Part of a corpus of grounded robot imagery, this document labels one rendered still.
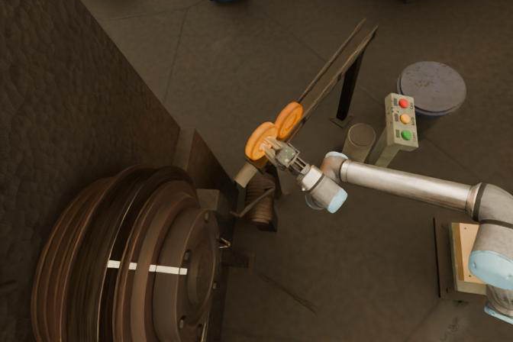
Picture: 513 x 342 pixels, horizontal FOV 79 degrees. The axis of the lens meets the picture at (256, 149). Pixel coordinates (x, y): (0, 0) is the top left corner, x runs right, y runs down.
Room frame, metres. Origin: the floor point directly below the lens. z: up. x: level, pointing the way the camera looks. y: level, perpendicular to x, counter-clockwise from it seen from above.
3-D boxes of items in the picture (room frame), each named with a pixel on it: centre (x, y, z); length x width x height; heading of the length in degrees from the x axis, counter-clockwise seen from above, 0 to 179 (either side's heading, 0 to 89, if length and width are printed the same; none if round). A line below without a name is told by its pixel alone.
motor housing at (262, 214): (0.38, 0.06, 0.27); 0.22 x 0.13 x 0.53; 157
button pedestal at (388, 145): (0.46, -0.63, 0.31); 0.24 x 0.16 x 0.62; 157
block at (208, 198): (0.35, 0.23, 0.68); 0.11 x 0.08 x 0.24; 67
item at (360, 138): (0.49, -0.47, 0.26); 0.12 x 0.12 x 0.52
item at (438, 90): (0.65, -0.92, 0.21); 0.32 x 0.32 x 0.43
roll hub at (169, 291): (0.09, 0.22, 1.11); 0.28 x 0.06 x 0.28; 157
